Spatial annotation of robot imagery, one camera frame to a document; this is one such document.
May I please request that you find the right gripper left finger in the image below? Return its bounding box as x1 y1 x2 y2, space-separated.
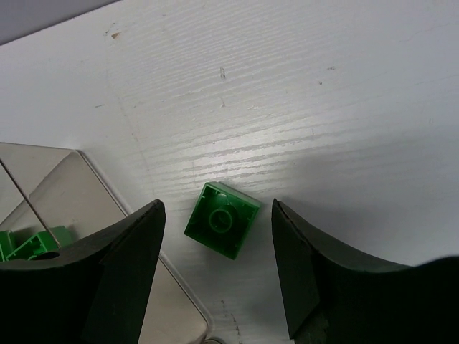
1 200 166 343

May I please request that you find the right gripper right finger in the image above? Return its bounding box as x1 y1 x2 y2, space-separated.
271 200 458 343

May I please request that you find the green lego tall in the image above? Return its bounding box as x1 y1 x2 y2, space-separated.
0 230 16 262

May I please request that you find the clear three-compartment container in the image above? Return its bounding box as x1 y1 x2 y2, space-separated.
1 143 208 343

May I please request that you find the green lego upside-down rectangular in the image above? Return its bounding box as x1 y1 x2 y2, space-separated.
5 226 74 262

